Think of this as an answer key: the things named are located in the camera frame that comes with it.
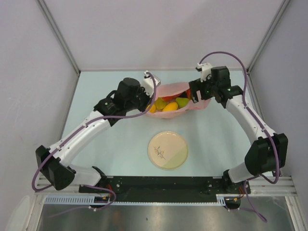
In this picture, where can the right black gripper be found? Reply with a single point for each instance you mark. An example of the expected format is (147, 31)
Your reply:
(196, 85)

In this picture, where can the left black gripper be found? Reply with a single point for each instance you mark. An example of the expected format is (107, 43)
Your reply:
(147, 97)

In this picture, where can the red watermelon slice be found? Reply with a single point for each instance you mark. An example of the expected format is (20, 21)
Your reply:
(185, 94)

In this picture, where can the pink plastic bag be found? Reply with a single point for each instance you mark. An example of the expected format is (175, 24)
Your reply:
(172, 89)

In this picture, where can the round cream plate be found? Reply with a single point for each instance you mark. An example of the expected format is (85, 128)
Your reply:
(168, 150)

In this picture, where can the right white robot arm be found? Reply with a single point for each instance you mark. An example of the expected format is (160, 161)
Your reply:
(268, 149)

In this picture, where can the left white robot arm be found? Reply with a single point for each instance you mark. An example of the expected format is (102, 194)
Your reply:
(54, 162)

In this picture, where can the green fake pear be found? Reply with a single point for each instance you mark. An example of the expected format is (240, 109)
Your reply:
(182, 102)

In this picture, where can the yellow fake lemon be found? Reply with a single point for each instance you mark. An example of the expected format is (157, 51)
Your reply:
(152, 109)

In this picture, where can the yellow fake mango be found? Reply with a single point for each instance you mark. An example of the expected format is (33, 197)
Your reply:
(172, 106)

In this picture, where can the yellow fake fruit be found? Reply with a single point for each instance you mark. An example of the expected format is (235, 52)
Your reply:
(160, 104)

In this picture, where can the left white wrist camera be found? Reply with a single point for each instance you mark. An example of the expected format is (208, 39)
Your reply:
(149, 82)

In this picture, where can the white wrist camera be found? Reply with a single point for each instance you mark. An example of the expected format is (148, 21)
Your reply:
(149, 82)
(205, 70)

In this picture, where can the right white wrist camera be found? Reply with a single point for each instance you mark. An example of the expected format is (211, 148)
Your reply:
(205, 70)

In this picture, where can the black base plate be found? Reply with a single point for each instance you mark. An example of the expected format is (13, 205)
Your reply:
(153, 189)

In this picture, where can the white slotted cable duct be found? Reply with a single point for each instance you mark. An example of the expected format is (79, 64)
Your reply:
(95, 200)

